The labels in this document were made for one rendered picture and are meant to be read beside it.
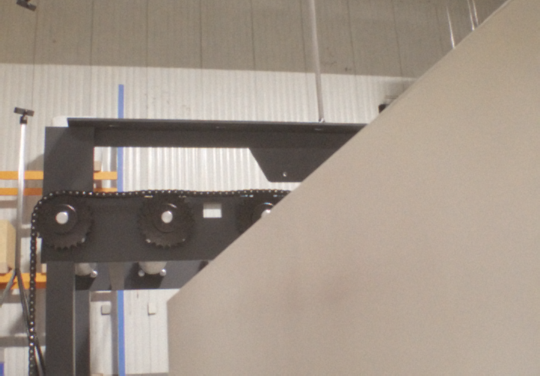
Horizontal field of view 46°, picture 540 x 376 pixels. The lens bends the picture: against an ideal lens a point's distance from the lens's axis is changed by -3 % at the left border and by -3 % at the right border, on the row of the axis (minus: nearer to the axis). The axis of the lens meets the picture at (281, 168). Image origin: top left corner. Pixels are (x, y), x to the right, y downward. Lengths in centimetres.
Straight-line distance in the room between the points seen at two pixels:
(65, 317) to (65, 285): 9
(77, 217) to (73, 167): 17
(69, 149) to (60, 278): 39
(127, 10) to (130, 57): 96
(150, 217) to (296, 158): 52
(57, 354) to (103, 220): 41
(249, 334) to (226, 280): 3
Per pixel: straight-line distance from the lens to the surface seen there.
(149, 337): 1098
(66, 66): 1206
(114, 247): 196
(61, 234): 192
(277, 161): 209
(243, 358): 17
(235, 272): 17
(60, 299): 192
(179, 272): 290
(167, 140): 206
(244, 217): 195
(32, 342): 190
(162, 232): 191
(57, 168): 201
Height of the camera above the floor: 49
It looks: 15 degrees up
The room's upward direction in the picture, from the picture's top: 4 degrees counter-clockwise
